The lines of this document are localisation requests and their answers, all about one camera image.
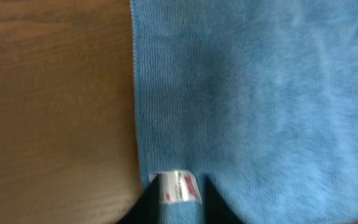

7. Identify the blue microfiber cloth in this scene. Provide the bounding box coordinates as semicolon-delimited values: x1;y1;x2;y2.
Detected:
131;0;358;223

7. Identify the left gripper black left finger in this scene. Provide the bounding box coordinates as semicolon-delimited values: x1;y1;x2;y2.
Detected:
116;175;160;224

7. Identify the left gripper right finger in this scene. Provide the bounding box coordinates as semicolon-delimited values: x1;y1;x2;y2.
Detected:
204;177;243;224

